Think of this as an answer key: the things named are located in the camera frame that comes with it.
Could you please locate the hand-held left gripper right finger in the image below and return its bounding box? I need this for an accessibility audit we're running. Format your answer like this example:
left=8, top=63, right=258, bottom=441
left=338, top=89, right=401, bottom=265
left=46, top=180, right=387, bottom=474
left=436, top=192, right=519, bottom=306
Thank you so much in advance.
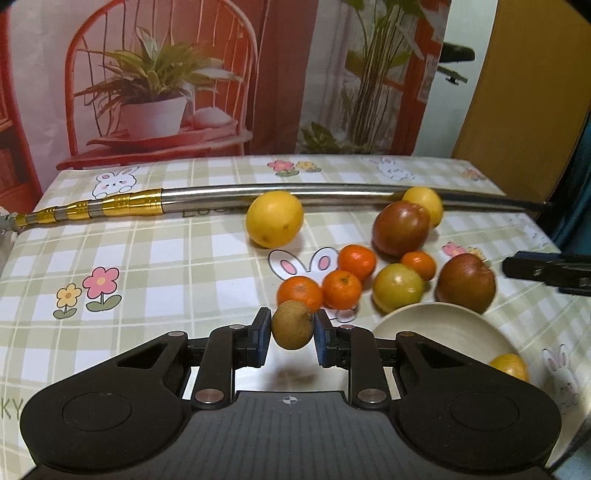
left=315, top=310, right=467, bottom=411

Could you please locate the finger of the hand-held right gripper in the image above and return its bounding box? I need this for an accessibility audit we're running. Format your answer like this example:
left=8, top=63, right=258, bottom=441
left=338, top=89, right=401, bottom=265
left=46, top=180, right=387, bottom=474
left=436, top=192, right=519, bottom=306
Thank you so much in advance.
left=502, top=251, right=591, bottom=296

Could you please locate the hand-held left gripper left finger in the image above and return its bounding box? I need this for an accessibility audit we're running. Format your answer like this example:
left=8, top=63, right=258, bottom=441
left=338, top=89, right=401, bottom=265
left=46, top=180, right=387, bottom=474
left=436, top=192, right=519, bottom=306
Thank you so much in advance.
left=117, top=308, right=272, bottom=411

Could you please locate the brown kiwi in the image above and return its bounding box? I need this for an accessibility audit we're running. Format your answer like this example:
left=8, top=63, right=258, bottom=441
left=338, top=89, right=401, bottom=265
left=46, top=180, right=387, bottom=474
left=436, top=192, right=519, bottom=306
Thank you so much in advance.
left=271, top=300, right=315, bottom=350

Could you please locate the white bowl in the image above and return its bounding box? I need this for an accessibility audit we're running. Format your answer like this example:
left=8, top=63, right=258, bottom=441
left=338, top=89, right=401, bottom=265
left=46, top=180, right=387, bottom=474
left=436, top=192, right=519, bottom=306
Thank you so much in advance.
left=372, top=302, right=532, bottom=386

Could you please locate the small yellow citrus fruit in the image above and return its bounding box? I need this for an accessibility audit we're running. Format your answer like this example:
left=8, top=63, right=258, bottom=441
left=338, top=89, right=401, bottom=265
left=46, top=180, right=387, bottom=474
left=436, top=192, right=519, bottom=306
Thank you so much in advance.
left=402, top=186, right=444, bottom=228

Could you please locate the dark red apple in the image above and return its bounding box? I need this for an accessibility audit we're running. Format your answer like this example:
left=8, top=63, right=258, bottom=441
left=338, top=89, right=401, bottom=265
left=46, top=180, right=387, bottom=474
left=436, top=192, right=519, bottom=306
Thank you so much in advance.
left=435, top=253, right=497, bottom=312

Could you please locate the dark teal cloth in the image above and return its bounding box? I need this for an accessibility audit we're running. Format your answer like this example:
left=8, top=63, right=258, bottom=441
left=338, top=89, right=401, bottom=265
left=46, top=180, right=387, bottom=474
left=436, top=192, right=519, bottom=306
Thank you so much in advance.
left=545, top=106, right=591, bottom=254

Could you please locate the yellow green round fruit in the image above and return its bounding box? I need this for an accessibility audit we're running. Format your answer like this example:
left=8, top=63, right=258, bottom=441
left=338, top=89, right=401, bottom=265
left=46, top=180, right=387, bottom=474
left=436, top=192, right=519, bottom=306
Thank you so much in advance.
left=372, top=263, right=426, bottom=313

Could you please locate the orange citrus fruit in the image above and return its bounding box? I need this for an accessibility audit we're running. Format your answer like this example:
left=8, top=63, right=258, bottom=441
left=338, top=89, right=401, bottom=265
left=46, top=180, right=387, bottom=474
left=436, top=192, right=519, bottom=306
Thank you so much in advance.
left=489, top=353, right=529, bottom=383

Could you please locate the small orange mandarin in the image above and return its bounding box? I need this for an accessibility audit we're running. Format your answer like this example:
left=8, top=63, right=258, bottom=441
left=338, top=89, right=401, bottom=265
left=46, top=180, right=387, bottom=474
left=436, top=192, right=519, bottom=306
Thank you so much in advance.
left=401, top=250, right=437, bottom=282

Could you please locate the checked bunny tablecloth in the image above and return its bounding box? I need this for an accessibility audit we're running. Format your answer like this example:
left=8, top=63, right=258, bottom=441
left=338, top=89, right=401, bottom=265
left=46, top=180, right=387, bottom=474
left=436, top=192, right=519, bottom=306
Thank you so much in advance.
left=0, top=154, right=591, bottom=480

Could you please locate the large yellow citrus fruit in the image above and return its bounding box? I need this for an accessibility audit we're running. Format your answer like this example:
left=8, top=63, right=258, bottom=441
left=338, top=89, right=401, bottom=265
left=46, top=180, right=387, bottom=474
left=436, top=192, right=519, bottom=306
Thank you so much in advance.
left=246, top=191, right=305, bottom=249

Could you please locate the red green tomato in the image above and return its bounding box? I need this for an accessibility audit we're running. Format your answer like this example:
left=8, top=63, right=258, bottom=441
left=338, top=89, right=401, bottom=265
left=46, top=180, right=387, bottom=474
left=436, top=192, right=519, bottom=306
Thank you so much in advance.
left=372, top=200, right=431, bottom=258

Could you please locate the metal pole with gold fittings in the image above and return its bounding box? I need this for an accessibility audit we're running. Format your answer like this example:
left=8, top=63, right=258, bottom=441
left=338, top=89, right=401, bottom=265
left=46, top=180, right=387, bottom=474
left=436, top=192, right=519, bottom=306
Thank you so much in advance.
left=0, top=182, right=561, bottom=232

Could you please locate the yellow wooden board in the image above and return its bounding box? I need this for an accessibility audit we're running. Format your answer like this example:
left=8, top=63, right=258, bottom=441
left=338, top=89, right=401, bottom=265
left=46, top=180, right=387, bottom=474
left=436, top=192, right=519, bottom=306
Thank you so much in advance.
left=450, top=0, right=591, bottom=204

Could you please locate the black office chair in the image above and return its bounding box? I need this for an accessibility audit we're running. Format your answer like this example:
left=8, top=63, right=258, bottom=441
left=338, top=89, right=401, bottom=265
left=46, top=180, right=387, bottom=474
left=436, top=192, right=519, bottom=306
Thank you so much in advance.
left=438, top=43, right=476, bottom=86

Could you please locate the printed plant backdrop cloth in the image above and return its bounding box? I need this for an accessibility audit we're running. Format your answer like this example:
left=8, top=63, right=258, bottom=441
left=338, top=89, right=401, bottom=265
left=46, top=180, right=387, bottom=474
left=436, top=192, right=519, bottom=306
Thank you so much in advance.
left=0, top=0, right=453, bottom=197

